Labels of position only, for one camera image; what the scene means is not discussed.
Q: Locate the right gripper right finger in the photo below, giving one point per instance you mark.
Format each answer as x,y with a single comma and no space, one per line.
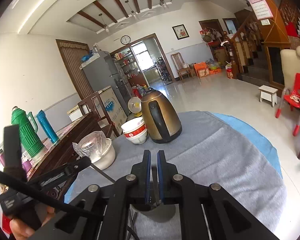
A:
206,212

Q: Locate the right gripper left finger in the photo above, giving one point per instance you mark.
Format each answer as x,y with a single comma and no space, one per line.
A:
107,208

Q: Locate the person's left hand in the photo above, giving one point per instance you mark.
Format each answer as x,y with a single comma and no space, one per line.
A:
22,231

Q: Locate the green thermos jug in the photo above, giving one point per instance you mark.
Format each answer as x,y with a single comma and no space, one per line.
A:
28,129

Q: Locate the dark grey utensil holder cup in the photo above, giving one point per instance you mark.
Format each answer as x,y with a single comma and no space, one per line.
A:
161,213

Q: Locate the white basin with plastic bag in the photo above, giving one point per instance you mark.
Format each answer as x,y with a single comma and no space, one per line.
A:
98,148

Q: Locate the dark carved wooden sideboard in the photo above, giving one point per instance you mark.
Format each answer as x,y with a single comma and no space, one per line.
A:
62,151

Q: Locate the blue thermos flask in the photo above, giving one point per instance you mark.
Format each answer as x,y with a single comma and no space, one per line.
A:
46,126

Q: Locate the grey table cloth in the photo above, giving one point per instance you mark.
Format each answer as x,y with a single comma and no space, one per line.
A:
212,148

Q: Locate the red white stacked bowls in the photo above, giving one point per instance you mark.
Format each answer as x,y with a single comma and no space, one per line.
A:
135,130

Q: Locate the gold black electric kettle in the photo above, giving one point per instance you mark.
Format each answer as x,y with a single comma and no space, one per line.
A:
162,122

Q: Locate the small white fan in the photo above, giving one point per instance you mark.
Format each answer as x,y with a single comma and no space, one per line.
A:
134,105

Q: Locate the small white stool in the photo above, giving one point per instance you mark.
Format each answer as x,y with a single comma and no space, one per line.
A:
269,94

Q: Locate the red plastic child chair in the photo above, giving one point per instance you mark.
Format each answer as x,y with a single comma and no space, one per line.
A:
292,97

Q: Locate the grey refrigerator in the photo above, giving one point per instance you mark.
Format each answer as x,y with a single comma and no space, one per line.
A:
102,71

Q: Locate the cream armchair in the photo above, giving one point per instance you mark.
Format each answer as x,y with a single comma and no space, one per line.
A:
290,60

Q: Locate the wooden staircase railing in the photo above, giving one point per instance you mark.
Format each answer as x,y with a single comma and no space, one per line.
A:
243,45

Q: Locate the wooden chair by wall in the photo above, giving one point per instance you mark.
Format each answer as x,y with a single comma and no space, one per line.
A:
181,66

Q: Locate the round wall clock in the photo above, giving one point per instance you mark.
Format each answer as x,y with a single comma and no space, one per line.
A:
125,39

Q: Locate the framed wall picture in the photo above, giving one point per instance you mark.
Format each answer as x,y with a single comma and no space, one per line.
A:
180,31

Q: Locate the wall calendar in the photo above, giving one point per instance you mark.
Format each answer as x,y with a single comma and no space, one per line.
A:
261,9

